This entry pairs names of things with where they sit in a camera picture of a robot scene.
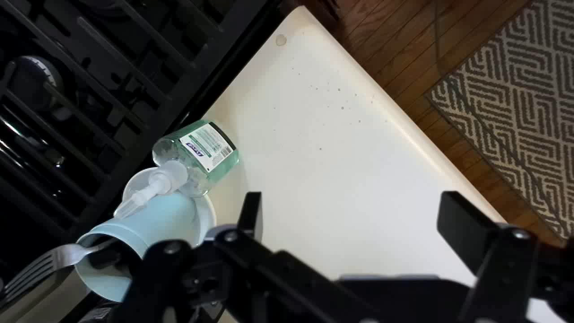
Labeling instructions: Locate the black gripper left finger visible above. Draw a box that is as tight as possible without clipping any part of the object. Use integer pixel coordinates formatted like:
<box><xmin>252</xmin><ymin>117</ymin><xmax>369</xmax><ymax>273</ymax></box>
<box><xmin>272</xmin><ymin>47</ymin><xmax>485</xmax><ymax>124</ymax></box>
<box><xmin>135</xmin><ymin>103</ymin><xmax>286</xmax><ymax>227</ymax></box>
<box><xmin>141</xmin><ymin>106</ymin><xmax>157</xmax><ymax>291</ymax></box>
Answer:
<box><xmin>119</xmin><ymin>191</ymin><xmax>385</xmax><ymax>323</ymax></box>

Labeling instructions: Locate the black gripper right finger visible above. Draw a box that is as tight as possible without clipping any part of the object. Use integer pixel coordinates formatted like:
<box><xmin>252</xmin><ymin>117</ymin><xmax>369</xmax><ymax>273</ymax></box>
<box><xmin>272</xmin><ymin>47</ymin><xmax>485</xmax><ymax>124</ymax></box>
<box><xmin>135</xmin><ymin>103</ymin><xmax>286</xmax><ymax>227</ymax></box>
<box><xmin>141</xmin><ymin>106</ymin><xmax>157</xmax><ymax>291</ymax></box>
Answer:
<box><xmin>438</xmin><ymin>191</ymin><xmax>574</xmax><ymax>323</ymax></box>

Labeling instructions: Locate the green hand sanitizer bottle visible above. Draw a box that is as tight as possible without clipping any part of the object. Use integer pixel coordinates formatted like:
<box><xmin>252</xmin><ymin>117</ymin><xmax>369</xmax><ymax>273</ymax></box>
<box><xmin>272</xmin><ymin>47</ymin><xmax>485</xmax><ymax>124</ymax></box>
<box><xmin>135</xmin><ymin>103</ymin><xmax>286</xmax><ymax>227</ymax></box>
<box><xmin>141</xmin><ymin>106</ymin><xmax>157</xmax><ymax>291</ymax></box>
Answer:
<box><xmin>114</xmin><ymin>119</ymin><xmax>243</xmax><ymax>219</ymax></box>

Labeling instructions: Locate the light blue cup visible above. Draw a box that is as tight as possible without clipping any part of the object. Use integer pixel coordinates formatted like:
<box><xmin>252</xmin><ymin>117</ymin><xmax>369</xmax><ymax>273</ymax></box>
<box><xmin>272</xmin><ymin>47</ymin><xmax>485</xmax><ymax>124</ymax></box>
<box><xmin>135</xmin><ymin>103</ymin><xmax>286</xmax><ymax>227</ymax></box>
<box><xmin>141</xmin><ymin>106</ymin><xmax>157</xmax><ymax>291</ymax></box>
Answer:
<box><xmin>74</xmin><ymin>191</ymin><xmax>209</xmax><ymax>304</ymax></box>

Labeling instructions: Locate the patterned grey rug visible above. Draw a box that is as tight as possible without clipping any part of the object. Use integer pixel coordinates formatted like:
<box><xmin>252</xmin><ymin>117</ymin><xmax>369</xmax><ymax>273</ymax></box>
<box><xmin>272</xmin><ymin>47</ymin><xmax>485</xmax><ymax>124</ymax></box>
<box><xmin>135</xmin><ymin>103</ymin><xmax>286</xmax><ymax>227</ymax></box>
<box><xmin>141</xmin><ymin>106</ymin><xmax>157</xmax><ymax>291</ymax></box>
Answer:
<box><xmin>426</xmin><ymin>0</ymin><xmax>574</xmax><ymax>241</ymax></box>

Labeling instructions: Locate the black gas stove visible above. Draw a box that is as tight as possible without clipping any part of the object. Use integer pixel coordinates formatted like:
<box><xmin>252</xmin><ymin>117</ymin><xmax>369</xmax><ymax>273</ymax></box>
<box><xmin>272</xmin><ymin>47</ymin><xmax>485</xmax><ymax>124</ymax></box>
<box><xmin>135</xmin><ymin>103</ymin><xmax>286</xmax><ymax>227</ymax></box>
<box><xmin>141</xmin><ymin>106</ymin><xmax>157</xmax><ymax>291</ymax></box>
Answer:
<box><xmin>0</xmin><ymin>0</ymin><xmax>284</xmax><ymax>323</ymax></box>

